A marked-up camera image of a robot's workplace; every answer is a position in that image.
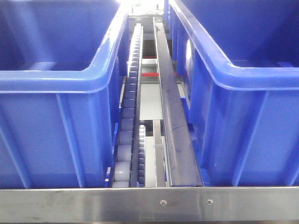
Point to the steel front shelf bar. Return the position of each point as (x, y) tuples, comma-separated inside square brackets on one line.
[(149, 204)]

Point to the grey roller conveyor track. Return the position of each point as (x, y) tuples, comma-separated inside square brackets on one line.
[(127, 148)]

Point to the blue target bin right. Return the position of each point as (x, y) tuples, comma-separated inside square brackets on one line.
[(239, 60)]

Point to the blue target bin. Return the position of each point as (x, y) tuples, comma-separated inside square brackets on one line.
[(61, 68), (239, 60)]

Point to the blue target bin left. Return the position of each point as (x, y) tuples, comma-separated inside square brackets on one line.
[(61, 68)]

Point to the steel divider rail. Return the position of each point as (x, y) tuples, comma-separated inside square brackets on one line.
[(182, 166)]

